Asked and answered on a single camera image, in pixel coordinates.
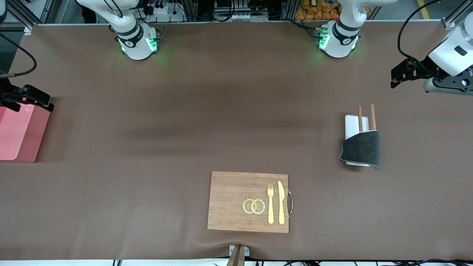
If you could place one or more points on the white power strip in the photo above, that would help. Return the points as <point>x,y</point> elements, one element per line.
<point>162,13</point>

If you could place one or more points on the orange snack packs pile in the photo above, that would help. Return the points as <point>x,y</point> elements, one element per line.
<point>317,9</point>

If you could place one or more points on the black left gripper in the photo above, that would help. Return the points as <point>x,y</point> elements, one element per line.
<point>424,66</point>

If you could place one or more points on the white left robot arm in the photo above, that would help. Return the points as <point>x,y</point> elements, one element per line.
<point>340,40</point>

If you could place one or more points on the yellow fork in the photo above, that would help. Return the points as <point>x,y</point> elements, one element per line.
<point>271,207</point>

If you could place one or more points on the white towel rack base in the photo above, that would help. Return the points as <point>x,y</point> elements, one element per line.
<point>352,125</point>

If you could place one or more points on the pink box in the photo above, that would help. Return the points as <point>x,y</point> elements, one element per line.
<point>20,135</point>

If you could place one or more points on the aluminium frame profile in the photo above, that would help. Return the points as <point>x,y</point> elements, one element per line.
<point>26,14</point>
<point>456,18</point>

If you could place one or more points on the brown wooden rod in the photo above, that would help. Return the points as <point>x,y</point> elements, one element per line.
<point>373,117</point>
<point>360,119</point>

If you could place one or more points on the lemon slice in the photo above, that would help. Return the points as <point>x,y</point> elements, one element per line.
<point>258,206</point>
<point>247,206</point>

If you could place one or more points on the wooden cutting board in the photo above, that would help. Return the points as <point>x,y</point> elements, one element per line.
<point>231,201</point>

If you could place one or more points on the dark grey cloth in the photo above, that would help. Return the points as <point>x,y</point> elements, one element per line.
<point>362,149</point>

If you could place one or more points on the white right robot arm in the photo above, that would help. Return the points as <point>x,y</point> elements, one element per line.
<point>137,43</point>

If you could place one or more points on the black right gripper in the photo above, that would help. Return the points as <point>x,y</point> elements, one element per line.
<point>5,94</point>

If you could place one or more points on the yellow knife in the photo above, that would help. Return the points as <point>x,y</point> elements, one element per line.
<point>281,203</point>

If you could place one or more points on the camera stand bracket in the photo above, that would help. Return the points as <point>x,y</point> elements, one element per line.
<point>238,254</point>

